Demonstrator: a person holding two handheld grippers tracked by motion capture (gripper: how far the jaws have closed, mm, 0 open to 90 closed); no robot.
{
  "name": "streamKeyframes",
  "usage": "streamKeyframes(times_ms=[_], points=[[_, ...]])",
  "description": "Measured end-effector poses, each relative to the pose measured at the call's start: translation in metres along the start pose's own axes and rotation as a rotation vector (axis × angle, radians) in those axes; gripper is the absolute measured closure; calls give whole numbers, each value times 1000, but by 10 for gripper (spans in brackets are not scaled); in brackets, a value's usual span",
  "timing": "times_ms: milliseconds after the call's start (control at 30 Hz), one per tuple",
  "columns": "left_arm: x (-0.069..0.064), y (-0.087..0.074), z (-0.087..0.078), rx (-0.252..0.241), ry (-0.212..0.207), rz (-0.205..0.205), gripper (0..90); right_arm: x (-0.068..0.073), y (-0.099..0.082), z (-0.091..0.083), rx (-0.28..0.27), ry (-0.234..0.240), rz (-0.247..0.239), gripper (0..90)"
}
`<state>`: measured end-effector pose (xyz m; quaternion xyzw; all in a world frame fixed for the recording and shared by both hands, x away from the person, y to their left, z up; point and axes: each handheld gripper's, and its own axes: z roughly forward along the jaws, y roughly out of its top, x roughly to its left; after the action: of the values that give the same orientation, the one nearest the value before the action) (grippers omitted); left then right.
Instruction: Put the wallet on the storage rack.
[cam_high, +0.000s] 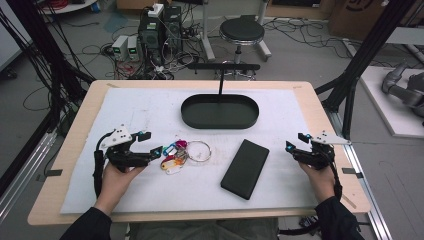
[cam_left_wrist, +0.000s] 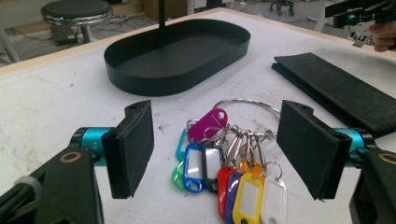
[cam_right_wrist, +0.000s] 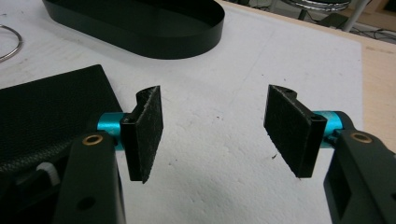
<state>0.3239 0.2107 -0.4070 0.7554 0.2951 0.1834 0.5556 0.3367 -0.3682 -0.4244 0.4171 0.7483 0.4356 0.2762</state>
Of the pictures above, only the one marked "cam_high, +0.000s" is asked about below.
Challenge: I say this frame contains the white platform board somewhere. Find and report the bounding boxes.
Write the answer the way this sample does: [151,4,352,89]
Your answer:
[359,64,424,139]

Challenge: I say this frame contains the white power supply unit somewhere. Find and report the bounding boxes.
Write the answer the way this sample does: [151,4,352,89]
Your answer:
[127,35,141,62]
[111,34,129,62]

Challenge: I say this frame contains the loose black floor cables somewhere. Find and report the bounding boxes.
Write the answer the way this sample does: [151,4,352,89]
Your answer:
[263,18,354,60]

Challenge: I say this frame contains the white table mat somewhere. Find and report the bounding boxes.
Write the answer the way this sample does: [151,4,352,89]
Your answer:
[59,87,319,214]

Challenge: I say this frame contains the aluminium rail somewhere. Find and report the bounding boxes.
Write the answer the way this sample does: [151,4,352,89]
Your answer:
[324,109,394,240]
[0,129,58,221]

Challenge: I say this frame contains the black round stool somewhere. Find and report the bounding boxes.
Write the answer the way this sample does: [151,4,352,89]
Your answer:
[218,14,266,82]

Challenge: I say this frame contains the black metal frame post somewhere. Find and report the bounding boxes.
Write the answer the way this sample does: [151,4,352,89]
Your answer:
[314,0,424,141]

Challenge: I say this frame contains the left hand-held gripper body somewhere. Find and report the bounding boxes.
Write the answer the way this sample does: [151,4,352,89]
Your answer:
[99,124,150,173]

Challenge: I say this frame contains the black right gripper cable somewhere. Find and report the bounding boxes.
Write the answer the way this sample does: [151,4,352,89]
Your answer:
[328,156,344,202]

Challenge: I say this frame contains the white power adapter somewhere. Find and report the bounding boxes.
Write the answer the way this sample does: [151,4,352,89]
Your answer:
[147,3,165,18]

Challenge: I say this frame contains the tangle of floor cables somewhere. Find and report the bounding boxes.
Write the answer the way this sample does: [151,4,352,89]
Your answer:
[79,33,208,81]

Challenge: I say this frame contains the black oval tray key stand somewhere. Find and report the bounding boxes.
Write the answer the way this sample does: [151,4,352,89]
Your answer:
[180,62,261,130]

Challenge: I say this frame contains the person's left hand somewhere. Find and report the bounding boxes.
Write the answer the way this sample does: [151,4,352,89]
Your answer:
[94,162,147,214]

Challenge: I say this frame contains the black computer tower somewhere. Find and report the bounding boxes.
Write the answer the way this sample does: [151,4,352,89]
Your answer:
[163,5,184,53]
[138,13,165,66]

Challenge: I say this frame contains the black cable bundle on frame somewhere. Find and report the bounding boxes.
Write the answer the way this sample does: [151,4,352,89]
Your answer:
[0,0,96,134]

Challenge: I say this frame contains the white table leg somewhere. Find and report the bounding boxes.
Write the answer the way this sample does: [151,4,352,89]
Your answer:
[254,0,273,63]
[199,0,217,62]

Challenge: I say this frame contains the person's right hand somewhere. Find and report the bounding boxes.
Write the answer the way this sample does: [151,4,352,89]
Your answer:
[297,161,336,204]

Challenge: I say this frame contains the black tape strip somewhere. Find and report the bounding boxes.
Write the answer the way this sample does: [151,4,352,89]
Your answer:
[35,169,64,183]
[341,167,364,179]

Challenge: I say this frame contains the black wallet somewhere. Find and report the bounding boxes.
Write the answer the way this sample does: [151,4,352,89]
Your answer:
[220,138,270,201]

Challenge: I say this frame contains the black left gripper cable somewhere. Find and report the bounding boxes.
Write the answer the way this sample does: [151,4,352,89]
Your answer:
[92,130,115,198]

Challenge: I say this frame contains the key ring with colourful tags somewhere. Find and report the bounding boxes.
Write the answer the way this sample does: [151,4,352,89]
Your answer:
[159,139,213,176]

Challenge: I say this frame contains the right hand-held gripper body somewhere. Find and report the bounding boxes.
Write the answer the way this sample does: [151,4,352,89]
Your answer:
[294,130,352,171]

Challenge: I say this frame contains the brown cardboard box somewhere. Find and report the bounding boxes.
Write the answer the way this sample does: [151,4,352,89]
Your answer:
[328,0,424,43]

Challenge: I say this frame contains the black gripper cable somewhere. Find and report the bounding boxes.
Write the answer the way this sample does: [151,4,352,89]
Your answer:
[92,130,115,198]
[328,156,344,202]

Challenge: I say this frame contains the white round table top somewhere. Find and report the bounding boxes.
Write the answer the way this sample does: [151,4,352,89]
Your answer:
[39,0,99,15]

